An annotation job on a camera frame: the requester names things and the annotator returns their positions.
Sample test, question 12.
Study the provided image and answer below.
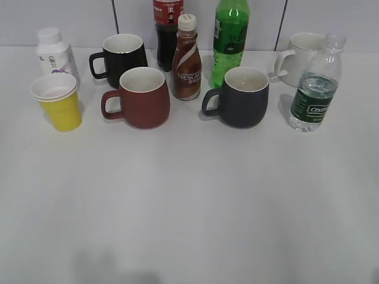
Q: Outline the brown Nescafe coffee bottle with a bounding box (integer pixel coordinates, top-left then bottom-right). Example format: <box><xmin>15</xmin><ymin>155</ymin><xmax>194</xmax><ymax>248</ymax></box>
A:
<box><xmin>172</xmin><ymin>14</ymin><xmax>202</xmax><ymax>101</ymax></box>

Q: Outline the dark cola bottle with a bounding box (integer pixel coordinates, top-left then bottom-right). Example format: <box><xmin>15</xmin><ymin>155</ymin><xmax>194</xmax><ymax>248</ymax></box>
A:
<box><xmin>153</xmin><ymin>0</ymin><xmax>184</xmax><ymax>72</ymax></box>

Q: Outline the white yogurt carton bottle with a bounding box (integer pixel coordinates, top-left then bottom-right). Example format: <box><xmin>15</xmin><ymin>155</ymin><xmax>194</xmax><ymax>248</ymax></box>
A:
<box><xmin>36</xmin><ymin>27</ymin><xmax>81</xmax><ymax>87</ymax></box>

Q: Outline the clear water bottle green label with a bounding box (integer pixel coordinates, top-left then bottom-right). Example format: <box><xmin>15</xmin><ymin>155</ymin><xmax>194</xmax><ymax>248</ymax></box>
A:
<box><xmin>288</xmin><ymin>33</ymin><xmax>346</xmax><ymax>132</ymax></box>

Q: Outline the black ceramic mug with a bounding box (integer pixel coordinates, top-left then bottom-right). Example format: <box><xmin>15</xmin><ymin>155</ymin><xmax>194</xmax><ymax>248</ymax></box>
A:
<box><xmin>89</xmin><ymin>34</ymin><xmax>148</xmax><ymax>89</ymax></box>

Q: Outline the red-brown ceramic mug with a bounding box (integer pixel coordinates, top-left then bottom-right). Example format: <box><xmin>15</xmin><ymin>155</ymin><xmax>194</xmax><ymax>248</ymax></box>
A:
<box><xmin>101</xmin><ymin>67</ymin><xmax>171</xmax><ymax>129</ymax></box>

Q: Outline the white ceramic mug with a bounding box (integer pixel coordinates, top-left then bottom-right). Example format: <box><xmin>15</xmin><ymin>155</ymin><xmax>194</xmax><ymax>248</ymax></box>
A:
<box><xmin>268</xmin><ymin>33</ymin><xmax>325</xmax><ymax>88</ymax></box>

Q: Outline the dark grey ceramic mug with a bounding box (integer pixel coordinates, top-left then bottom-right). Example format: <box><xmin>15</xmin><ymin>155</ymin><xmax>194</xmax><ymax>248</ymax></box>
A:
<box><xmin>201</xmin><ymin>67</ymin><xmax>269</xmax><ymax>128</ymax></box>

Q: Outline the green soda bottle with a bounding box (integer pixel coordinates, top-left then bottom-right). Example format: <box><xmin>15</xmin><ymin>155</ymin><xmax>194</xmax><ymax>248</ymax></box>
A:
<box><xmin>211</xmin><ymin>0</ymin><xmax>250</xmax><ymax>88</ymax></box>

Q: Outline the yellow paper cup stack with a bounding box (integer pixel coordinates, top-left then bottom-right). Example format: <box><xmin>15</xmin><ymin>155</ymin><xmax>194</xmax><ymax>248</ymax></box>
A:
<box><xmin>30</xmin><ymin>73</ymin><xmax>82</xmax><ymax>132</ymax></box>

